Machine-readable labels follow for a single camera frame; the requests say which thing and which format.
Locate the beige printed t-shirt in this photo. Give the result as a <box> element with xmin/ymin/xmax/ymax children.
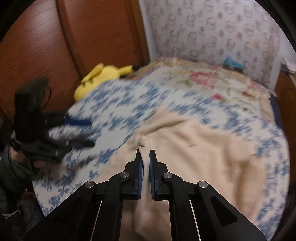
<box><xmin>96</xmin><ymin>108</ymin><xmax>265</xmax><ymax>240</ymax></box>

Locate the yellow Pikachu plush toy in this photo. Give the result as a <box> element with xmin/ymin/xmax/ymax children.
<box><xmin>74</xmin><ymin>63</ymin><xmax>135</xmax><ymax>101</ymax></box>

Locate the rose pattern fleece blanket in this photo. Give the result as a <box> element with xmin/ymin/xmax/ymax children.
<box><xmin>128</xmin><ymin>57</ymin><xmax>276</xmax><ymax>123</ymax></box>

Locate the wooden sideboard cabinet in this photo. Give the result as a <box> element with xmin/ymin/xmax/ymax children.
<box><xmin>273</xmin><ymin>70</ymin><xmax>296</xmax><ymax>130</ymax></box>

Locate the blue item on box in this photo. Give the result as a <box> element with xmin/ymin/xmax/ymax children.
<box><xmin>223</xmin><ymin>56</ymin><xmax>243</xmax><ymax>71</ymax></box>

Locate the blue floral white bedsheet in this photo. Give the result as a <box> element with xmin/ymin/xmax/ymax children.
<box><xmin>33</xmin><ymin>80</ymin><xmax>290</xmax><ymax>240</ymax></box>

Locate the folded patterned cloth stack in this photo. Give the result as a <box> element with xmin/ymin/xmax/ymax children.
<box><xmin>281</xmin><ymin>58</ymin><xmax>296</xmax><ymax>81</ymax></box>

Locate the circle pattern sheer curtain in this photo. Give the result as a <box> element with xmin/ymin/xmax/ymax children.
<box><xmin>145</xmin><ymin>0</ymin><xmax>280</xmax><ymax>87</ymax></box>

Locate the person's left hand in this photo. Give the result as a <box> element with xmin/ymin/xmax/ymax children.
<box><xmin>10</xmin><ymin>147</ymin><xmax>46</xmax><ymax>169</ymax></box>

